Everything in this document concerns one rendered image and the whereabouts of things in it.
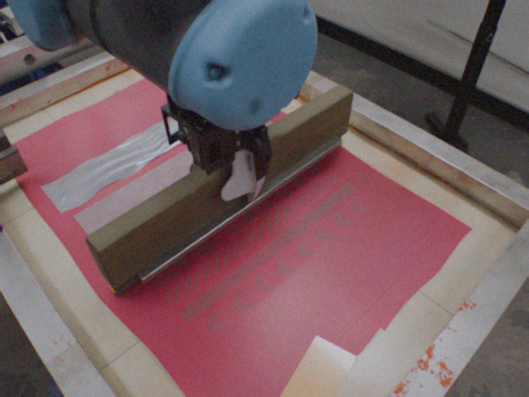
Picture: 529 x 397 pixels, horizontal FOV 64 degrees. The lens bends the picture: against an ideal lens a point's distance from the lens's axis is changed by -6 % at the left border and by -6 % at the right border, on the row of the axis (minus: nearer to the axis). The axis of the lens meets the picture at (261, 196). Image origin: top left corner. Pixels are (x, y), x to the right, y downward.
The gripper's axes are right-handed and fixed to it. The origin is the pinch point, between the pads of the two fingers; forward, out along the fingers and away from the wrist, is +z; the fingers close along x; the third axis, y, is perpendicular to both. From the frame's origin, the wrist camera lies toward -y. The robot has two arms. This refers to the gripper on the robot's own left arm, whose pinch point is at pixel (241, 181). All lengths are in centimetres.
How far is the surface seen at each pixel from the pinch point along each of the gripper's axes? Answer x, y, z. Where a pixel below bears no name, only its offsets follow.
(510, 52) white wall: -25, -197, 69
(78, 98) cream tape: -40.3, 4.1, 4.5
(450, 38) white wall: -57, -197, 74
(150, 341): 7.7, 20.6, 4.3
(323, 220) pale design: 9.2, -5.9, 5.0
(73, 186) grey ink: -19.5, 15.6, 3.8
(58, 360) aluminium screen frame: 5.0, 29.0, 0.3
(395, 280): 21.4, -5.1, 5.0
